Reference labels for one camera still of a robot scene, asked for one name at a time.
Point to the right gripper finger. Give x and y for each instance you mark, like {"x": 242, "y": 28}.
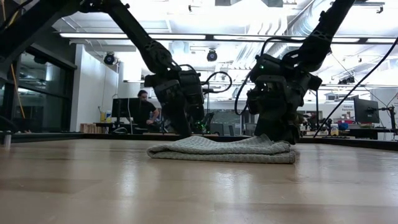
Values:
{"x": 265, "y": 129}
{"x": 287, "y": 132}

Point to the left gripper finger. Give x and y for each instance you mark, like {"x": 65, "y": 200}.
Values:
{"x": 196, "y": 116}
{"x": 177, "y": 119}

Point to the grey microfiber towel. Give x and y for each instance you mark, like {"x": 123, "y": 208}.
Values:
{"x": 224, "y": 151}

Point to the background black robot arm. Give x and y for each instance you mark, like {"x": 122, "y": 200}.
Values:
{"x": 207, "y": 119}

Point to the black monitor on arm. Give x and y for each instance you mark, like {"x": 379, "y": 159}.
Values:
{"x": 365, "y": 110}

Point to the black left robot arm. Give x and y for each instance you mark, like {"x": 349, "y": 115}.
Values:
{"x": 133, "y": 28}

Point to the person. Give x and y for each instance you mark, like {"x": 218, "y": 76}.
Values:
{"x": 147, "y": 110}

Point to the black computer monitor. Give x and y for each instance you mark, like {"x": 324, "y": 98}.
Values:
{"x": 124, "y": 107}

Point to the small yellow bottle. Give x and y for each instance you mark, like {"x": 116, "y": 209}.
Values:
{"x": 334, "y": 130}

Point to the black ceiling spotlight cluster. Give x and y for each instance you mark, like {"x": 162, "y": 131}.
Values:
{"x": 346, "y": 81}

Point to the blue object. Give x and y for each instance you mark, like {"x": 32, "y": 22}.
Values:
{"x": 343, "y": 126}

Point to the yellow container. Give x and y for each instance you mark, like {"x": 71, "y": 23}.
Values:
{"x": 102, "y": 117}

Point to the stack of wooden blocks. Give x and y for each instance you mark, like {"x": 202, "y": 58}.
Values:
{"x": 93, "y": 128}

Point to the dark background desk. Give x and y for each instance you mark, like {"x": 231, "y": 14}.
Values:
{"x": 373, "y": 133}

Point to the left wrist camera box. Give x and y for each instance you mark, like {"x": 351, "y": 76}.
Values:
{"x": 191, "y": 87}

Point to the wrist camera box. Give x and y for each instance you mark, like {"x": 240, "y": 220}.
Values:
{"x": 275, "y": 87}
{"x": 191, "y": 87}

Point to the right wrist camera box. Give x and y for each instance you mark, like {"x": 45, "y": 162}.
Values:
{"x": 275, "y": 87}

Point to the background workstation frame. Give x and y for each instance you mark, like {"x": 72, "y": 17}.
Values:
{"x": 316, "y": 105}

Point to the white wall sign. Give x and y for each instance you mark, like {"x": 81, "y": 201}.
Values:
{"x": 347, "y": 109}

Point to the black ceiling dome camera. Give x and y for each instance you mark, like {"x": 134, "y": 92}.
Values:
{"x": 109, "y": 59}
{"x": 212, "y": 56}

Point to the black metal table frame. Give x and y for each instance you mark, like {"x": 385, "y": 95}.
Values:
{"x": 93, "y": 137}

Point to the silver frame foot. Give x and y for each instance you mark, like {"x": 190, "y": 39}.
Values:
{"x": 7, "y": 140}

